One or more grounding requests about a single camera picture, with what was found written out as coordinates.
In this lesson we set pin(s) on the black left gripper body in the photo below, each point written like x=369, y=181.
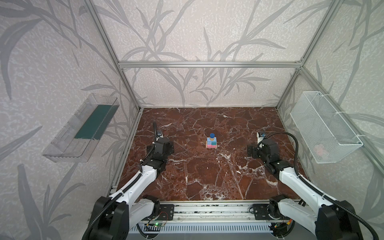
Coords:
x=163, y=142

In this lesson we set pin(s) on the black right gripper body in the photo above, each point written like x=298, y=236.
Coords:
x=267, y=145

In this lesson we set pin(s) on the light blue long block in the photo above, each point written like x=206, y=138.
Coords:
x=209, y=142

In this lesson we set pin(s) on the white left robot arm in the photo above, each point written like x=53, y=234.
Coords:
x=126, y=195

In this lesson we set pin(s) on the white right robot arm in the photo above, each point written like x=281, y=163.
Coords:
x=322, y=215

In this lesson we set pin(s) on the pink object in basket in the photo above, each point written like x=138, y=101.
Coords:
x=320, y=150

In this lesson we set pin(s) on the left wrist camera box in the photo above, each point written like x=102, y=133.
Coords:
x=159, y=135

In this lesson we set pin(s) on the white wire mesh basket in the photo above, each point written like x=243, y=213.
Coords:
x=320, y=123

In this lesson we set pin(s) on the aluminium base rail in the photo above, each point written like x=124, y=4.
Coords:
x=214, y=213

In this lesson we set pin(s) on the clear plastic wall tray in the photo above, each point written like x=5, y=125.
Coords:
x=77, y=140

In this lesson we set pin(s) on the aluminium enclosure frame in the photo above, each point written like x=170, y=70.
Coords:
x=345, y=57

